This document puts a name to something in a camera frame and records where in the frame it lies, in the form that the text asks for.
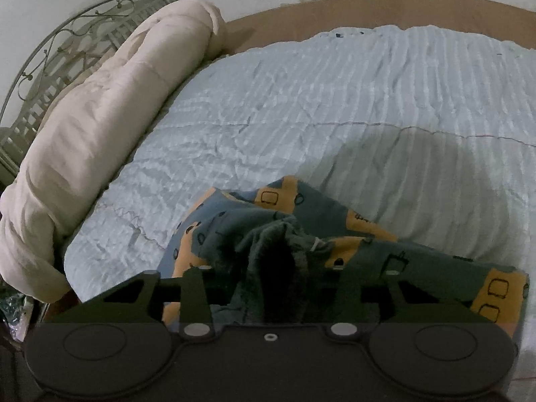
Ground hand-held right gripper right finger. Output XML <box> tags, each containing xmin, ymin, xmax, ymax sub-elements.
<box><xmin>324</xmin><ymin>273</ymin><xmax>487</xmax><ymax>339</ymax></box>

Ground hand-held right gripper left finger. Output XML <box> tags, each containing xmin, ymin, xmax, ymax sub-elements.
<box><xmin>79</xmin><ymin>267</ymin><xmax>215</xmax><ymax>341</ymax></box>

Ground blue car print pants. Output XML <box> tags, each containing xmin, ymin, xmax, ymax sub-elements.
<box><xmin>157</xmin><ymin>176</ymin><xmax>529</xmax><ymax>341</ymax></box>

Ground green patterned cloth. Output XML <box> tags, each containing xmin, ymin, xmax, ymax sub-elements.
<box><xmin>0</xmin><ymin>284</ymin><xmax>42</xmax><ymax>346</ymax></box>

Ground cream folded comforter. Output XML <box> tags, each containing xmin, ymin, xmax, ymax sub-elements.
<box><xmin>0</xmin><ymin>0</ymin><xmax>229</xmax><ymax>305</ymax></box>

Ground light blue quilted blanket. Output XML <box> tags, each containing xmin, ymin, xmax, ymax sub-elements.
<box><xmin>63</xmin><ymin>25</ymin><xmax>536</xmax><ymax>388</ymax></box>

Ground grey metal headboard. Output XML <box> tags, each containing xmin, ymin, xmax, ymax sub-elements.
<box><xmin>0</xmin><ymin>0</ymin><xmax>179</xmax><ymax>193</ymax></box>

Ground brown bed sheet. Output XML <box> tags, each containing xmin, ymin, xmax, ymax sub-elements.
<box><xmin>221</xmin><ymin>0</ymin><xmax>536</xmax><ymax>58</ymax></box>

